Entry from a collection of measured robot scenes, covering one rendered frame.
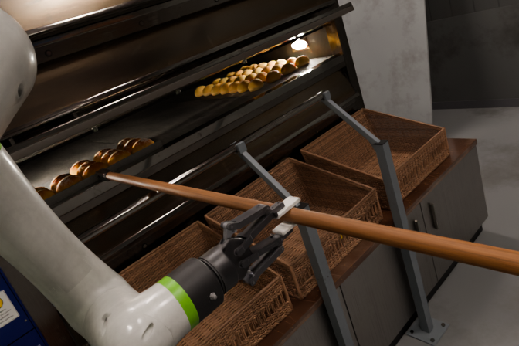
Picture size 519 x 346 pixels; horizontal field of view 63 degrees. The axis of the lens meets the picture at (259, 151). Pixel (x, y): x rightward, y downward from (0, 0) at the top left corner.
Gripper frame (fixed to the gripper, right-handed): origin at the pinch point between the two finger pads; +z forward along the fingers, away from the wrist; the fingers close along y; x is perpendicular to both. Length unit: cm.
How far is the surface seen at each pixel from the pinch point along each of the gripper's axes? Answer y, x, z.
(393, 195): 46, -34, 81
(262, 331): 59, -45, 10
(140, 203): 3, -58, -5
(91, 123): -21, -80, 0
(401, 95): 75, -148, 284
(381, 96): 74, -168, 284
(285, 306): 58, -44, 21
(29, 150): -21, -81, -20
